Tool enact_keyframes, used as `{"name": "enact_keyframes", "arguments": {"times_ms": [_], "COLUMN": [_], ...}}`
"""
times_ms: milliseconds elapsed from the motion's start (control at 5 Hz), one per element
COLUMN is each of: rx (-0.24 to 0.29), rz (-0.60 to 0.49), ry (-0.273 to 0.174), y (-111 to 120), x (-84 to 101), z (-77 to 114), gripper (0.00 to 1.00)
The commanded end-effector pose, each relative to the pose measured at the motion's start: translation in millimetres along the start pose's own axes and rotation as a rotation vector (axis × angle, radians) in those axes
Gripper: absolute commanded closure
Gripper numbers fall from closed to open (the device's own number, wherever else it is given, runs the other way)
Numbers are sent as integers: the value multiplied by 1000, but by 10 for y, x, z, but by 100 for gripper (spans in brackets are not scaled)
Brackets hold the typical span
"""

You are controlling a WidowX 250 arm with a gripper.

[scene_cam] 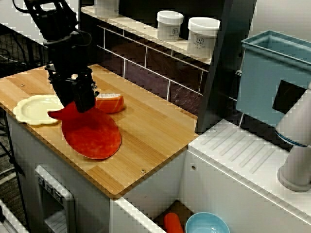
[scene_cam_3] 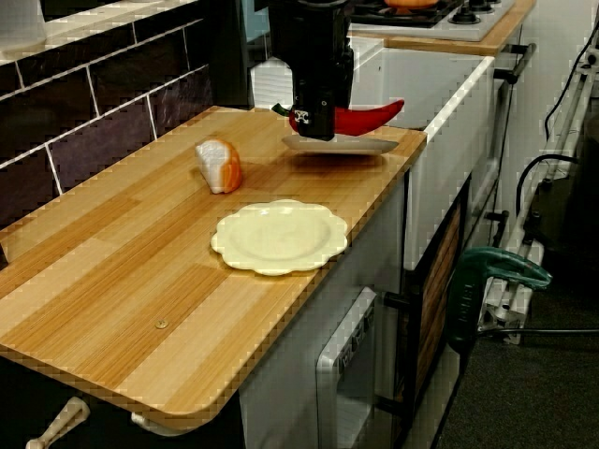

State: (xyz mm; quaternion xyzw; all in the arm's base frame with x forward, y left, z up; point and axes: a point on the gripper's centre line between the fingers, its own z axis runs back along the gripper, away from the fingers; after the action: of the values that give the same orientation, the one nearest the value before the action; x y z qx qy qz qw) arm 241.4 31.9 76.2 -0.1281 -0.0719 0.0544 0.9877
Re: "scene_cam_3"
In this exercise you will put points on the dark grey cabinet pillar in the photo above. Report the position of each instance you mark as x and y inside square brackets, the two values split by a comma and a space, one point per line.
[229, 47]

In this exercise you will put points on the cream scalloped plate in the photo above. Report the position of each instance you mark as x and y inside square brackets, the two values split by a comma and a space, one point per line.
[281, 238]

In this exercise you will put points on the brass countertop screw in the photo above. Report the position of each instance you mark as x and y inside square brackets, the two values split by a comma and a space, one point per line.
[161, 323]

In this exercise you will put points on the wood pattern cabinet door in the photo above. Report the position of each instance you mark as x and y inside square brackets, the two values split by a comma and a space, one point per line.
[433, 304]

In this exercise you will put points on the red round plate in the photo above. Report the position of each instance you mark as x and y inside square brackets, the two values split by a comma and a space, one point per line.
[355, 146]

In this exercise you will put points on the red pepper toy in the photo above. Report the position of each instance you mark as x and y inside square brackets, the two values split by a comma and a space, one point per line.
[369, 117]

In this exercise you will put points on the white toy fridge dispenser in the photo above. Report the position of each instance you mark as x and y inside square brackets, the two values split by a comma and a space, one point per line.
[346, 337]

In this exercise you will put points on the cream plastic bracket lever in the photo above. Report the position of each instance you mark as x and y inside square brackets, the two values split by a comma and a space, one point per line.
[154, 424]
[61, 418]

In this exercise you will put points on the white toy kitchen cabinet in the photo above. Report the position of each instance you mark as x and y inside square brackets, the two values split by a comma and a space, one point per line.
[290, 374]

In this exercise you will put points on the aluminium frame rail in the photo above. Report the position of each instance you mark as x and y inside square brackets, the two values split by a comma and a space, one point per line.
[503, 318]

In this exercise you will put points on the salmon sushi toy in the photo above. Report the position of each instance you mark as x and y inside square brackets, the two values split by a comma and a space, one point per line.
[220, 163]

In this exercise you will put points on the white toy stove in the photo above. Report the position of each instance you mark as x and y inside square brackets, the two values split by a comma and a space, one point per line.
[468, 30]

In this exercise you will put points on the orange toy pot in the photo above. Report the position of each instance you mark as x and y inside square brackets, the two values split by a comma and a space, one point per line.
[412, 3]

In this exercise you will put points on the plain white container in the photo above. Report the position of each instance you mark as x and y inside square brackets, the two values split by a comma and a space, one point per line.
[21, 23]

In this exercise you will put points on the black bulky equipment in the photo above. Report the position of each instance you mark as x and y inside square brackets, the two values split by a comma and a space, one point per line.
[575, 210]

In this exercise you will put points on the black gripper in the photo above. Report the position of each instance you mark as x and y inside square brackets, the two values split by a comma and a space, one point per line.
[313, 47]

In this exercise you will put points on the black stove knob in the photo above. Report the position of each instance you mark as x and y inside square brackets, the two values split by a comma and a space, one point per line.
[463, 18]
[482, 5]

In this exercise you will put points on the white toy kitchen sink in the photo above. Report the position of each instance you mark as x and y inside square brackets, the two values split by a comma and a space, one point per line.
[444, 163]

